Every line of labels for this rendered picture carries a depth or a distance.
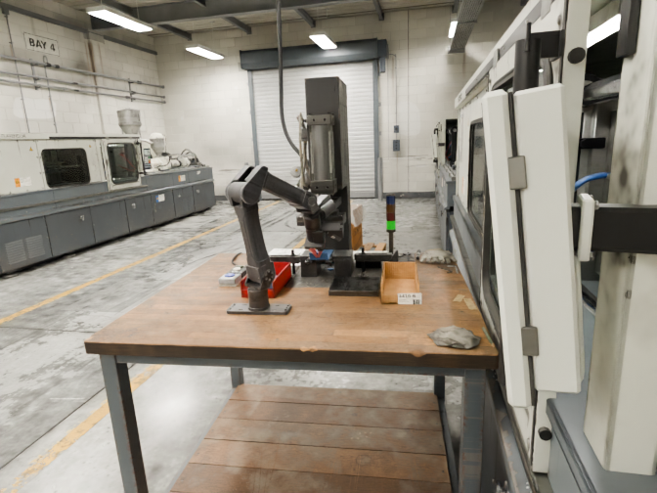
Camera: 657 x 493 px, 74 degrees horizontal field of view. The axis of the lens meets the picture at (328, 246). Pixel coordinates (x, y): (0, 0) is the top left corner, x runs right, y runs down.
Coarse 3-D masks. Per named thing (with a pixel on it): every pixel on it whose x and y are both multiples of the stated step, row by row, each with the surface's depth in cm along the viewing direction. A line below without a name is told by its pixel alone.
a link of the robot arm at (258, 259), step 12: (228, 192) 128; (240, 192) 124; (240, 204) 130; (252, 204) 128; (240, 216) 129; (252, 216) 129; (252, 228) 130; (252, 240) 130; (252, 252) 132; (264, 252) 134; (252, 264) 134; (264, 264) 134; (252, 276) 136
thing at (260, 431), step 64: (128, 320) 136; (192, 320) 133; (256, 320) 131; (320, 320) 129; (384, 320) 127; (448, 320) 125; (128, 384) 131; (256, 384) 223; (128, 448) 132; (256, 448) 176; (320, 448) 175; (384, 448) 173; (448, 448) 174
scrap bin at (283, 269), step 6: (276, 264) 172; (282, 264) 172; (288, 264) 169; (276, 270) 173; (282, 270) 173; (288, 270) 169; (246, 276) 155; (282, 276) 159; (288, 276) 169; (276, 282) 151; (282, 282) 159; (246, 288) 155; (276, 288) 151; (282, 288) 159; (246, 294) 150; (270, 294) 149; (276, 294) 151
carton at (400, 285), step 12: (384, 264) 160; (396, 264) 161; (408, 264) 161; (384, 276) 160; (396, 276) 162; (408, 276) 162; (384, 288) 153; (396, 288) 153; (408, 288) 152; (384, 300) 140; (396, 300) 139; (408, 300) 138; (420, 300) 138
